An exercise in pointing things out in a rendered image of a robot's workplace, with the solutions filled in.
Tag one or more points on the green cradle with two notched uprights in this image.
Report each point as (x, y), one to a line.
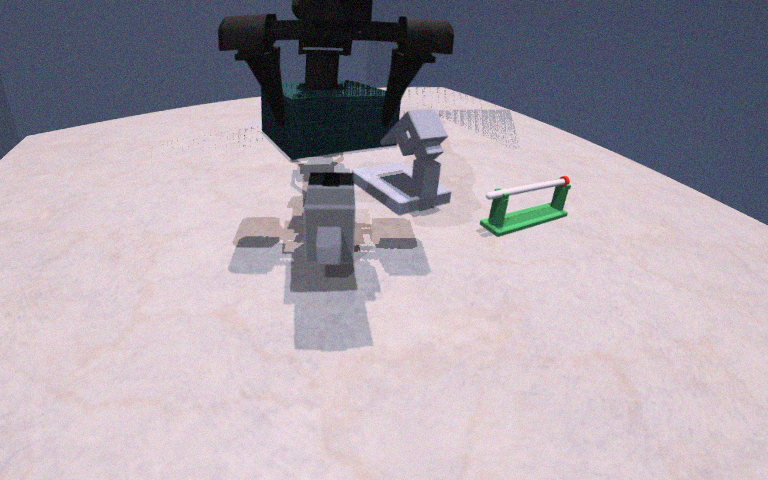
(501, 223)

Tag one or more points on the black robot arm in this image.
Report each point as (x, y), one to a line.
(321, 71)

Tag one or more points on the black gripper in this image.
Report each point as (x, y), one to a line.
(253, 36)

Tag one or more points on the grey pin with red cap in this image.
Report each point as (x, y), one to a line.
(563, 181)

